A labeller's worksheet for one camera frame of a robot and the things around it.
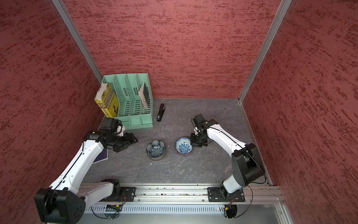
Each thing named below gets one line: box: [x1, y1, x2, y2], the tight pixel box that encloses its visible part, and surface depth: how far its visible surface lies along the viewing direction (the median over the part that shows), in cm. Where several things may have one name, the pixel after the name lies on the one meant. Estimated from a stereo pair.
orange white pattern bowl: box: [175, 150, 194, 157], surface depth 85 cm
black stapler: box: [156, 103, 166, 122], surface depth 112 cm
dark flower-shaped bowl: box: [146, 140, 166, 158], surface depth 85 cm
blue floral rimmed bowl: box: [174, 137, 193, 155], surface depth 89 cm
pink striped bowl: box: [148, 153, 167, 161], surface depth 82 cm
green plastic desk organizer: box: [94, 72, 153, 131], surface depth 105 cm
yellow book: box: [94, 73, 120, 118], surface depth 96 cm
